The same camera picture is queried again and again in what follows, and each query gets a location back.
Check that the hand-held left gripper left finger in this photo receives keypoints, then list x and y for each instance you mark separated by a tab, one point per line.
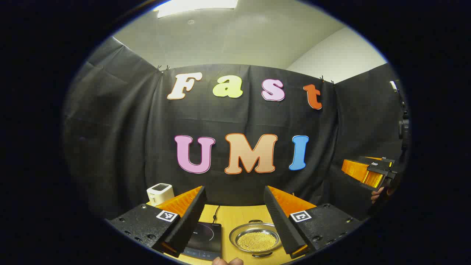
191	217

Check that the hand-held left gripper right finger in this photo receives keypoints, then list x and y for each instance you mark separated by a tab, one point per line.
281	224

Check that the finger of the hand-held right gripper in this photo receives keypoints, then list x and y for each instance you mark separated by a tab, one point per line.
353	167
373	178

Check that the black induction cooktop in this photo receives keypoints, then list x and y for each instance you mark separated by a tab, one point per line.
206	239

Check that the pile of yellow beans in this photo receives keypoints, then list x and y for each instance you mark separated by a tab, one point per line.
255	241

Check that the white toaster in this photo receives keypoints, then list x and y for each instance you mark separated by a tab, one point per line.
160	193

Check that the dark stand with light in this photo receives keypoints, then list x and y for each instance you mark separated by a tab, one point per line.
403	129

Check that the ceiling light panel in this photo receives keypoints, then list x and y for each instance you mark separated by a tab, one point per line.
195	6

